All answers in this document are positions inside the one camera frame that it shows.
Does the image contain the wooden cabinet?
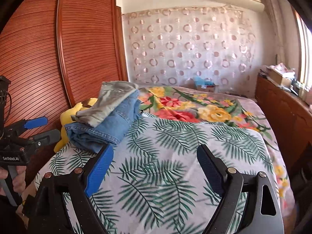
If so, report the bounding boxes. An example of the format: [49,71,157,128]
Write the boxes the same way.
[255,74,312,166]

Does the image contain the grey pants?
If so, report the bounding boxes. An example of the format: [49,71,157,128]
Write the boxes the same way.
[71,81,140,127]

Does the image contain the cardboard box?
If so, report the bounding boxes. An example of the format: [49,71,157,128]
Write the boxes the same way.
[268,69,294,86]

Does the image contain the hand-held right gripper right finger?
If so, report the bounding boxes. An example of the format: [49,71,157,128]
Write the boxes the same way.
[196,144,284,234]

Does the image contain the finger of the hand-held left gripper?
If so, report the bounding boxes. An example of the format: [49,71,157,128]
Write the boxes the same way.
[30,129,61,150]
[5,116,48,138]

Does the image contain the pink floral cloth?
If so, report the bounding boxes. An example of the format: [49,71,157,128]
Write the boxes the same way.
[267,63,295,75]

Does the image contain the small box with blue cloth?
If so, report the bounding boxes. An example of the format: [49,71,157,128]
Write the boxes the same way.
[194,76,217,92]

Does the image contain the palm leaf print bedsheet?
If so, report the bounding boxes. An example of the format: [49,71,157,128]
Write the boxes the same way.
[34,112,279,234]

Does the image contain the wooden slatted wardrobe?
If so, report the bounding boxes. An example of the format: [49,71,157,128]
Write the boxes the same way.
[0,0,128,186]

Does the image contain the blue denim jeans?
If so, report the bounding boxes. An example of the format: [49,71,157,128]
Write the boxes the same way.
[64,89,143,153]

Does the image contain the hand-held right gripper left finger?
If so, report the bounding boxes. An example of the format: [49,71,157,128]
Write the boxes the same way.
[28,144,114,234]

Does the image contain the floral blanket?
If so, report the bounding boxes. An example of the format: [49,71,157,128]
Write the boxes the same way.
[136,85,296,215]

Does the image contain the yellow plush toy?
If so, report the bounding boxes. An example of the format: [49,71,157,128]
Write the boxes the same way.
[54,98,99,153]

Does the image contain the person's left hand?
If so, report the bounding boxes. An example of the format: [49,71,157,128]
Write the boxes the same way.
[0,166,27,198]

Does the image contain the circle pattern sheer curtain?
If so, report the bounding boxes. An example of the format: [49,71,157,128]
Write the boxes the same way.
[121,7,256,94]

